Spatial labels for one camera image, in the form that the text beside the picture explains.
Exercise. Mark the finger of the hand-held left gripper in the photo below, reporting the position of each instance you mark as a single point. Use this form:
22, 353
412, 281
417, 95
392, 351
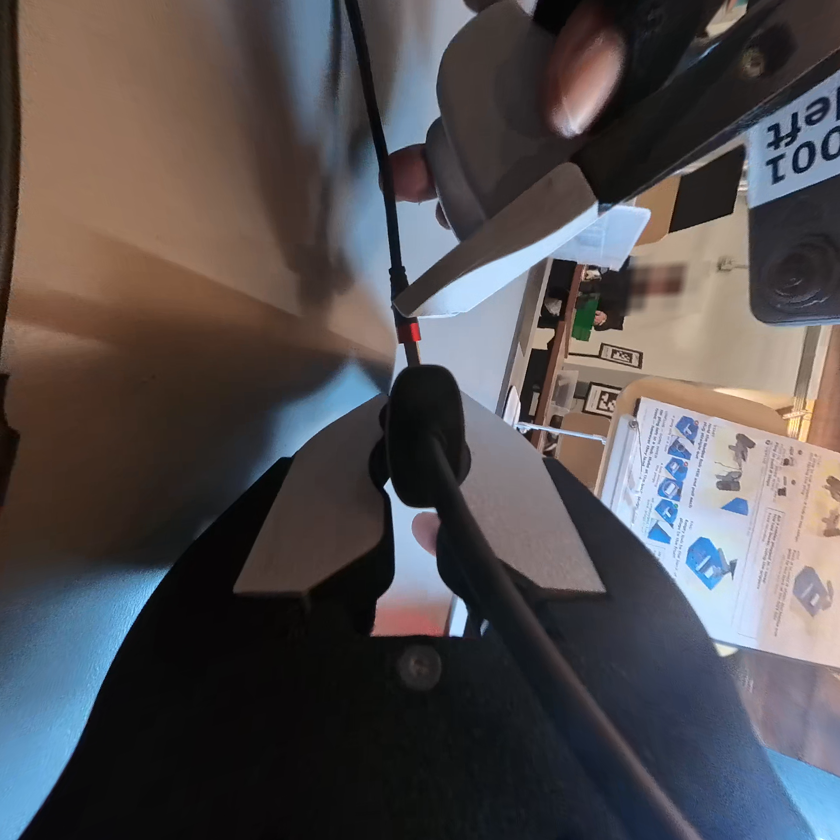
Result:
499, 262

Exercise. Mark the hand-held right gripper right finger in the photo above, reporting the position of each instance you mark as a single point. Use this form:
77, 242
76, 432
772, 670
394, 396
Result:
531, 512

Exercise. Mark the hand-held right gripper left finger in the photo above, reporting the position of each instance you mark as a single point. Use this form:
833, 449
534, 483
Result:
315, 518

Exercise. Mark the clear plastic bin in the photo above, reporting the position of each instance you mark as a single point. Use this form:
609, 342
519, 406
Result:
610, 236

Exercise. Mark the grey usb hub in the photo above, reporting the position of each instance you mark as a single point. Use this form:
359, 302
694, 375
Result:
423, 407

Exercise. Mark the person's left hand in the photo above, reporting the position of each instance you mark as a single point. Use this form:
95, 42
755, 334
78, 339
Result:
584, 79

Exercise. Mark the green object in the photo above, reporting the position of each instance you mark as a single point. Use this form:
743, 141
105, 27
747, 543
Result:
582, 321

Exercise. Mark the wooden work table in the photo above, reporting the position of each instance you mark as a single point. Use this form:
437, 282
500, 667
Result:
558, 354

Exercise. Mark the wooden document stand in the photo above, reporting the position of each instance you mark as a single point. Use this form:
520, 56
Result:
656, 210

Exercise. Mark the instruction sheet on stand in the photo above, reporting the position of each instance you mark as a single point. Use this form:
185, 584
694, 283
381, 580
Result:
722, 525

